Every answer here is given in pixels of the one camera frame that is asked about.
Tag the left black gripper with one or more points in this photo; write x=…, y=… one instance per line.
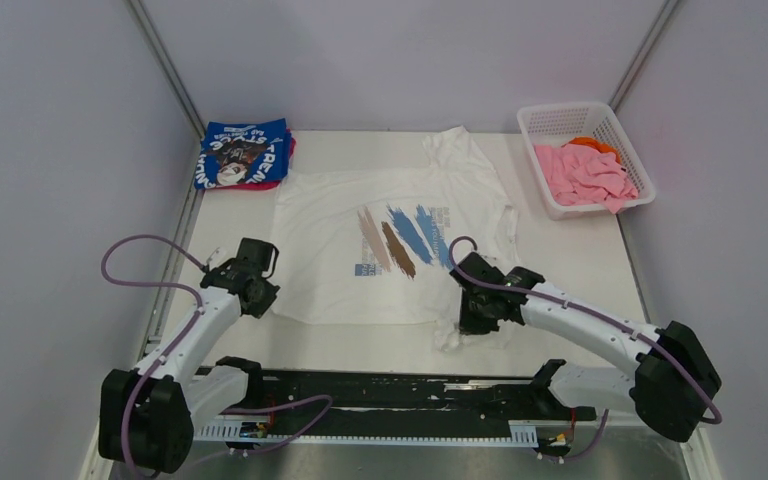
x=269, y=296

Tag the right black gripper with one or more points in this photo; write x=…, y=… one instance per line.
x=470, y=326

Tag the white printed t-shirt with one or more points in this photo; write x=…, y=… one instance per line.
x=376, y=247

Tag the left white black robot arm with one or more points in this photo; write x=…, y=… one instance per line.
x=150, y=413

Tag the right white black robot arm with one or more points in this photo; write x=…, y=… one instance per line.
x=663, y=375

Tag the blue folded printed t-shirt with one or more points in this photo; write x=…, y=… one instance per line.
x=240, y=153

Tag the pink crumpled t-shirt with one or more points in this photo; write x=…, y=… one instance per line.
x=579, y=175

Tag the orange t-shirt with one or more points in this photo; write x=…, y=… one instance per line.
x=595, y=144

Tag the white plastic basket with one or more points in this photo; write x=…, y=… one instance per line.
x=555, y=124

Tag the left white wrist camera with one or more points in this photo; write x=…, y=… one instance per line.
x=216, y=258

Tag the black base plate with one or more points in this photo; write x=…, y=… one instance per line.
x=397, y=405

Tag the aluminium frame rail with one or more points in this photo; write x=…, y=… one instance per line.
x=239, y=447

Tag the left corner aluminium post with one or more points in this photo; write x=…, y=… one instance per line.
x=153, y=39

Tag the corner aluminium post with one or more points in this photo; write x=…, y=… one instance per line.
x=153, y=39
x=656, y=30

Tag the right corner aluminium post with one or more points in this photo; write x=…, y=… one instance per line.
x=656, y=30

